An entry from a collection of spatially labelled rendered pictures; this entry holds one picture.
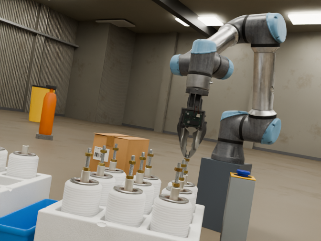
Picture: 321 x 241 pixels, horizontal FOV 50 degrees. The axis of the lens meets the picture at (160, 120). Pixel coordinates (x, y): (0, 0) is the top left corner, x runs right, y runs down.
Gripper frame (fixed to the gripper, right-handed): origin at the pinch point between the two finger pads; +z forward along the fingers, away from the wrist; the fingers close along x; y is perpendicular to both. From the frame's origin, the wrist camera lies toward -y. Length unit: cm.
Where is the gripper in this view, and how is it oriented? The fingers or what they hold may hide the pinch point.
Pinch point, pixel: (187, 153)
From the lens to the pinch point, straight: 109.9
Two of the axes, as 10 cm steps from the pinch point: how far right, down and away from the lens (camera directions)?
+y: -1.6, -0.2, -9.9
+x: 9.7, 1.5, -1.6
